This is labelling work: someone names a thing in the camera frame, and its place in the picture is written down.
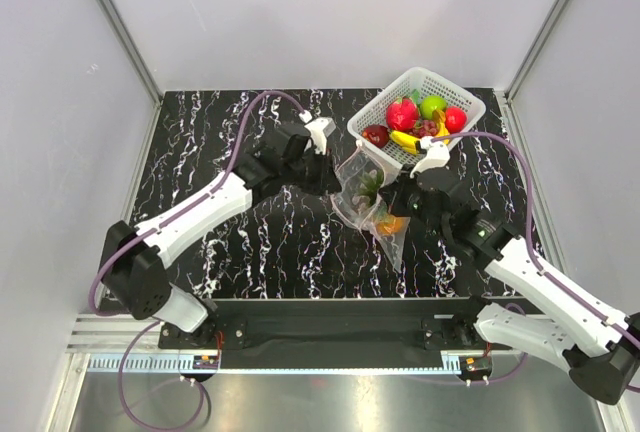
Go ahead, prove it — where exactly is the purple grape bunch toy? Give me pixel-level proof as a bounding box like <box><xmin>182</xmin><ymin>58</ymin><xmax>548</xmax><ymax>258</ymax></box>
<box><xmin>410</xmin><ymin>119</ymin><xmax>440</xmax><ymax>138</ymax></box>

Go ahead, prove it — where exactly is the connector board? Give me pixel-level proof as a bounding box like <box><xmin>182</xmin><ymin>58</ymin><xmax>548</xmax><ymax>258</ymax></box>
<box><xmin>462</xmin><ymin>355</ymin><xmax>493</xmax><ymax>372</ymax></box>
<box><xmin>193</xmin><ymin>351</ymin><xmax>221</xmax><ymax>371</ymax></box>

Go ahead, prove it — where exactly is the clear pink-dotted zip bag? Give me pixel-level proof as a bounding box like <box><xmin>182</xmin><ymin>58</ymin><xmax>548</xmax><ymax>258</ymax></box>
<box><xmin>331</xmin><ymin>141</ymin><xmax>409</xmax><ymax>272</ymax></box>

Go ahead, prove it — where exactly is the aluminium frame post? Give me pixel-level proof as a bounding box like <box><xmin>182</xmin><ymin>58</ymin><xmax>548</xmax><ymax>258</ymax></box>
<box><xmin>72</xmin><ymin>0</ymin><xmax>164</xmax><ymax>103</ymax></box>
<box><xmin>504</xmin><ymin>0</ymin><xmax>599</xmax><ymax>101</ymax></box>

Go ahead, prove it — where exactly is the purple cable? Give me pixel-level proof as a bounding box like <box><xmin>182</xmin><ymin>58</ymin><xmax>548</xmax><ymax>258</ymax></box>
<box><xmin>424</xmin><ymin>131</ymin><xmax>640</xmax><ymax>384</ymax></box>
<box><xmin>88</xmin><ymin>90</ymin><xmax>314</xmax><ymax>427</ymax></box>

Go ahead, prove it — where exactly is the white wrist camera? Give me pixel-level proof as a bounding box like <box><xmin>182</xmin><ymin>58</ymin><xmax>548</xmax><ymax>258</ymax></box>
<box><xmin>299</xmin><ymin>110</ymin><xmax>336</xmax><ymax>155</ymax></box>
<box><xmin>410</xmin><ymin>137</ymin><xmax>450</xmax><ymax>178</ymax></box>

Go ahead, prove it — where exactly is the white slotted cable duct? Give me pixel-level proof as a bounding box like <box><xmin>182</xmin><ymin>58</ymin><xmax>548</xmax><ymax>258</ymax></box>
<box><xmin>87</xmin><ymin>352</ymin><xmax>464</xmax><ymax>375</ymax></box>

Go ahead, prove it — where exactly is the red dragon fruit toy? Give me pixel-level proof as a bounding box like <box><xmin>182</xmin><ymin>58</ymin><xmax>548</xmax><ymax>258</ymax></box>
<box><xmin>386</xmin><ymin>98</ymin><xmax>420</xmax><ymax>132</ymax></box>

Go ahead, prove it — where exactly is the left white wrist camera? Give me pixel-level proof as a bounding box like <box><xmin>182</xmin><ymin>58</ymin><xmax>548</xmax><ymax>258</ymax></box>
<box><xmin>299</xmin><ymin>110</ymin><xmax>336</xmax><ymax>155</ymax></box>

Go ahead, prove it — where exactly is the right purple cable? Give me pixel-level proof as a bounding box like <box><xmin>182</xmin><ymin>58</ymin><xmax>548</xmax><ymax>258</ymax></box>
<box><xmin>424</xmin><ymin>131</ymin><xmax>640</xmax><ymax>384</ymax></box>

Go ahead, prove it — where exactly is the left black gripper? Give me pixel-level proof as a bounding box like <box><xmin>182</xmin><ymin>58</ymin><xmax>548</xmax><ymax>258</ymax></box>
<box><xmin>282</xmin><ymin>145</ymin><xmax>342</xmax><ymax>196</ymax></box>

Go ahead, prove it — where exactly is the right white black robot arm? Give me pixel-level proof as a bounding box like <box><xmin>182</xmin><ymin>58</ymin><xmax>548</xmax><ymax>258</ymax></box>
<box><xmin>380</xmin><ymin>168</ymin><xmax>639</xmax><ymax>405</ymax></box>

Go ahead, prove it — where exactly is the left aluminium frame post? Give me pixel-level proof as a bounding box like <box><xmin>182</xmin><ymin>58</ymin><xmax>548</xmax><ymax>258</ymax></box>
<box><xmin>72</xmin><ymin>0</ymin><xmax>164</xmax><ymax>103</ymax></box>

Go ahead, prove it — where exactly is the right aluminium frame post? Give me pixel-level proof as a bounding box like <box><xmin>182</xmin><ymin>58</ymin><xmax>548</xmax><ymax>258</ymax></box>
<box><xmin>504</xmin><ymin>0</ymin><xmax>599</xmax><ymax>101</ymax></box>

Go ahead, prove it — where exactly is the dark red plum toy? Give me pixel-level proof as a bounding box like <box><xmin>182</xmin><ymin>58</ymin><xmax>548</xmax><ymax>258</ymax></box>
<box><xmin>362</xmin><ymin>124</ymin><xmax>390</xmax><ymax>149</ymax></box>

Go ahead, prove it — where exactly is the white plastic mesh basket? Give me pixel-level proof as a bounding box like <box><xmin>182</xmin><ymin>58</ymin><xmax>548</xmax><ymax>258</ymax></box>
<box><xmin>346</xmin><ymin>66</ymin><xmax>487</xmax><ymax>176</ymax></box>

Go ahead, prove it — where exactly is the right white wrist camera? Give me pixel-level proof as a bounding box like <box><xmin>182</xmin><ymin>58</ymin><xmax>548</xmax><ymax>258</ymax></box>
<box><xmin>410</xmin><ymin>137</ymin><xmax>450</xmax><ymax>178</ymax></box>

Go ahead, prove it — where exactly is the red apple toy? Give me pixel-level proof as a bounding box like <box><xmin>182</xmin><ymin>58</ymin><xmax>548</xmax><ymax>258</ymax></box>
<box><xmin>445</xmin><ymin>106</ymin><xmax>467</xmax><ymax>134</ymax></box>

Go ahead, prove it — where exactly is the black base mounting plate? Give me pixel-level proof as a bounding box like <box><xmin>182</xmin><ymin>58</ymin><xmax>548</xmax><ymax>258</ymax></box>
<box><xmin>159</xmin><ymin>297</ymin><xmax>489</xmax><ymax>351</ymax></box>

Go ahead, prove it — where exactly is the orange toy pineapple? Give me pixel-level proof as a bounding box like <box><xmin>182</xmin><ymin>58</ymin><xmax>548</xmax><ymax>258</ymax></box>
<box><xmin>352</xmin><ymin>170</ymin><xmax>407</xmax><ymax>237</ymax></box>

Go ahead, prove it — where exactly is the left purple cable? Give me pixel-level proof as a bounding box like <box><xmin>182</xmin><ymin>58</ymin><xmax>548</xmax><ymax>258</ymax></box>
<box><xmin>88</xmin><ymin>90</ymin><xmax>314</xmax><ymax>427</ymax></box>

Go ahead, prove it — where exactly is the green apple toy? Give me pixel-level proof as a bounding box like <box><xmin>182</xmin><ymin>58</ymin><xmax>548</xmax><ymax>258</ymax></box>
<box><xmin>419</xmin><ymin>95</ymin><xmax>447</xmax><ymax>120</ymax></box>

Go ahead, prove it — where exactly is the right connector board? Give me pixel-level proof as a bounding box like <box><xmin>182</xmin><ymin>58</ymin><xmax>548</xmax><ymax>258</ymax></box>
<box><xmin>462</xmin><ymin>355</ymin><xmax>493</xmax><ymax>372</ymax></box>

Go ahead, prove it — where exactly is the left connector board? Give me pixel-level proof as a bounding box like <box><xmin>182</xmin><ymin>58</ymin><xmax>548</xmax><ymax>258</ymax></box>
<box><xmin>193</xmin><ymin>351</ymin><xmax>221</xmax><ymax>371</ymax></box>

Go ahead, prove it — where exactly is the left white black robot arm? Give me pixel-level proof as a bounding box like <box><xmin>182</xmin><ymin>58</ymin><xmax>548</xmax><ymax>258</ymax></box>
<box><xmin>98</xmin><ymin>117</ymin><xmax>341</xmax><ymax>348</ymax></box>

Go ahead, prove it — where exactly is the yellow banana bunch toy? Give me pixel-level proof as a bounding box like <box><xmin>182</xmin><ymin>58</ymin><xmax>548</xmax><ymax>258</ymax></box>
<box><xmin>389</xmin><ymin>122</ymin><xmax>449</xmax><ymax>155</ymax></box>

